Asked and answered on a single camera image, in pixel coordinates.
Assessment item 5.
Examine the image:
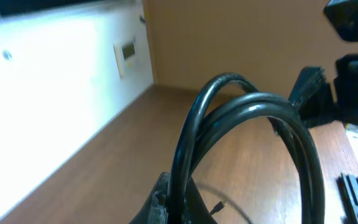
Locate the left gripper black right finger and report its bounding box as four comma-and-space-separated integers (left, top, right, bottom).
185, 178, 217, 224

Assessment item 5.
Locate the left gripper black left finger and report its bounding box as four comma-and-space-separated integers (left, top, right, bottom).
129, 172, 170, 224

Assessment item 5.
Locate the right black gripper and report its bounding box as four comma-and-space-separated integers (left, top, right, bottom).
288, 0, 358, 128

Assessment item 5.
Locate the black usb cable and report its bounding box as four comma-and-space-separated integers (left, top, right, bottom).
196, 182, 254, 224

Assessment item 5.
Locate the black cable bundle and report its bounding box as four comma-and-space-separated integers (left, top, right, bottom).
166, 72, 326, 224

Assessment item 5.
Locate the white wall thermostat panel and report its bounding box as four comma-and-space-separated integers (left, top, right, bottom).
114, 37, 137, 79

